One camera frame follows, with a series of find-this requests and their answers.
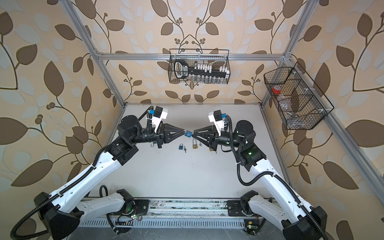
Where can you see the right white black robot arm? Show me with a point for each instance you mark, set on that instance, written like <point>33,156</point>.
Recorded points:
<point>253,166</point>

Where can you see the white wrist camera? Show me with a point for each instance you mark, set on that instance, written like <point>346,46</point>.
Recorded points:
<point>154,118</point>
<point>219,120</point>

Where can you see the blue padlock with keys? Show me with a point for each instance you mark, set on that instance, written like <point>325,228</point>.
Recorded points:
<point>188,134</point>

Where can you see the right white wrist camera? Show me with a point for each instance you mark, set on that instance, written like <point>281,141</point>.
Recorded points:
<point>219,120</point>

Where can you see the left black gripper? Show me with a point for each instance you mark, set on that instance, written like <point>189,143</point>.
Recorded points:
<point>166,133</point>

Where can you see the black socket tool set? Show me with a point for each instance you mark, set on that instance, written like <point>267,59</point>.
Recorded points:
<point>183,70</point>

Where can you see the red item in basket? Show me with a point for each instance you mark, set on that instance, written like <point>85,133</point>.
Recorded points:
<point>276,90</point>

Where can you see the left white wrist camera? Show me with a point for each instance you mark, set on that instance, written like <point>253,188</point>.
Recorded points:
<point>154,118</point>

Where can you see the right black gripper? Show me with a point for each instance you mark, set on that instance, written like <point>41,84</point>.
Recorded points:
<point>213,139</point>

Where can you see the side black wire basket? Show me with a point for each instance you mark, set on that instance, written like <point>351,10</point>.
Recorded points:
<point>301,104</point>

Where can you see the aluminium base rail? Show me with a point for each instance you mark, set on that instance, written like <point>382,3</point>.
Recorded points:
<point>173,213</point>

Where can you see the large brass padlock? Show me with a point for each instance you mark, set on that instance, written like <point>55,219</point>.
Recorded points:
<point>195,145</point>

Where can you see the back black wire basket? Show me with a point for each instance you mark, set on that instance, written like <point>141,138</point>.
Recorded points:
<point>215,57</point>

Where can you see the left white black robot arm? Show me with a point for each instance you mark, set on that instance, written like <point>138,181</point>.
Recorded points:
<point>61,211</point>

